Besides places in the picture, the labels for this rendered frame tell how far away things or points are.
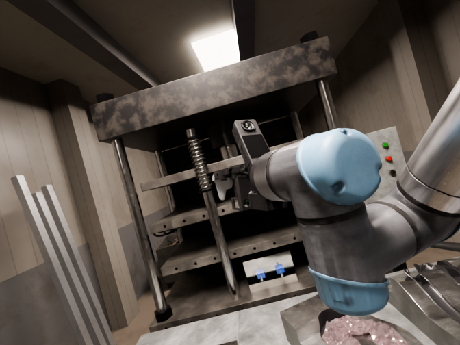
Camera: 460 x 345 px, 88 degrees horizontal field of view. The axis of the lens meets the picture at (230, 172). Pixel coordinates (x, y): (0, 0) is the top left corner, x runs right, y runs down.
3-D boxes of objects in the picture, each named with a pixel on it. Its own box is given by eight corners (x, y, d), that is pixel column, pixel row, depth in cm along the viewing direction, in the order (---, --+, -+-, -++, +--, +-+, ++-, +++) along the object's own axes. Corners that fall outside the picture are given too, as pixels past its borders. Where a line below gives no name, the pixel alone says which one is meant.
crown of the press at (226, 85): (356, 141, 121) (325, 25, 121) (116, 207, 127) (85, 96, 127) (309, 152, 205) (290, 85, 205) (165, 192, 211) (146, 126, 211)
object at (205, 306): (395, 278, 121) (391, 266, 121) (151, 338, 126) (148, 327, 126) (331, 233, 205) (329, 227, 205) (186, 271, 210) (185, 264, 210)
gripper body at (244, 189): (229, 209, 46) (257, 213, 35) (223, 165, 47) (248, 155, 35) (264, 203, 49) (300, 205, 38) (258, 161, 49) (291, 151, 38)
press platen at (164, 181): (326, 141, 135) (324, 132, 135) (141, 192, 139) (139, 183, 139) (296, 150, 205) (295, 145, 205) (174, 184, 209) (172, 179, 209)
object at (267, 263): (298, 280, 132) (289, 250, 132) (250, 292, 133) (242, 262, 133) (282, 250, 182) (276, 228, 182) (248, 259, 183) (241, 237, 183)
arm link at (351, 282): (431, 286, 26) (404, 189, 26) (357, 335, 22) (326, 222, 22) (368, 266, 34) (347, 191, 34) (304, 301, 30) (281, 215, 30)
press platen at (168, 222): (340, 184, 132) (337, 175, 132) (150, 234, 136) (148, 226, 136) (304, 179, 206) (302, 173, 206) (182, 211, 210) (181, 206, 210)
